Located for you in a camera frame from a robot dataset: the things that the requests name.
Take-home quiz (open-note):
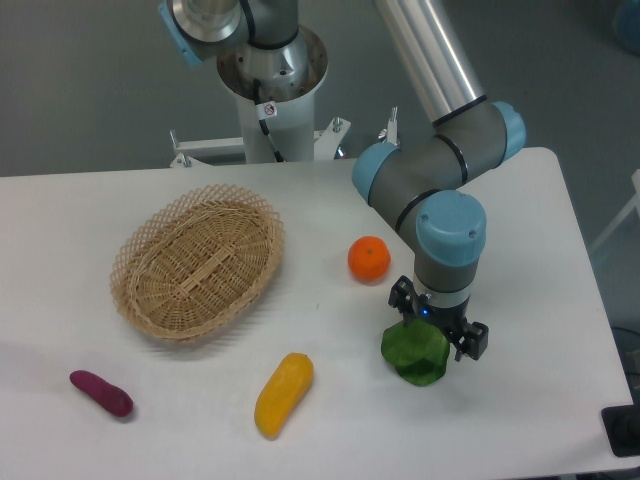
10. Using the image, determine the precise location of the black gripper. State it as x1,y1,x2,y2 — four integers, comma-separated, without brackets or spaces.
388,275,489,361

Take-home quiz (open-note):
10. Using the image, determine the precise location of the purple sweet potato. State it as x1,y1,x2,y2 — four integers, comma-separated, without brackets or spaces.
69,370,134,418

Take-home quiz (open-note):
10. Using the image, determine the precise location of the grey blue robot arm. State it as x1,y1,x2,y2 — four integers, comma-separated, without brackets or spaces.
158,1,526,359

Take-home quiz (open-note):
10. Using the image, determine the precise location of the green bok choy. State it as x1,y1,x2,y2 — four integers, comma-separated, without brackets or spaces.
380,320,450,387

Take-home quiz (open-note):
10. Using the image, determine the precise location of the orange tangerine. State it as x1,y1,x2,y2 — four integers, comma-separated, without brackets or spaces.
347,236,391,283

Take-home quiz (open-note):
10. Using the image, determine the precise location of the yellow mango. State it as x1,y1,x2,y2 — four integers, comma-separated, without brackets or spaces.
254,353,314,440

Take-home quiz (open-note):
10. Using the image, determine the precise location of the black device at table edge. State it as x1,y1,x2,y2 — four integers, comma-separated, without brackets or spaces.
601,405,639,458

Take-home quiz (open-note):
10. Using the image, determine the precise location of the woven wicker basket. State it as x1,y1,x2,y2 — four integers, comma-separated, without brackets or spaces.
110,184,285,342

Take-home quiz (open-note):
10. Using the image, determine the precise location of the white frame at right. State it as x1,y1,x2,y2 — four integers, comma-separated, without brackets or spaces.
588,169,640,255

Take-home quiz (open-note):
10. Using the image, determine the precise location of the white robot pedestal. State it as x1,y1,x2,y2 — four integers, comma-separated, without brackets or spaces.
170,26,351,168

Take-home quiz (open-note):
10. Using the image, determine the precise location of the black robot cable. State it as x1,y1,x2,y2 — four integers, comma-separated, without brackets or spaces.
252,79,286,164

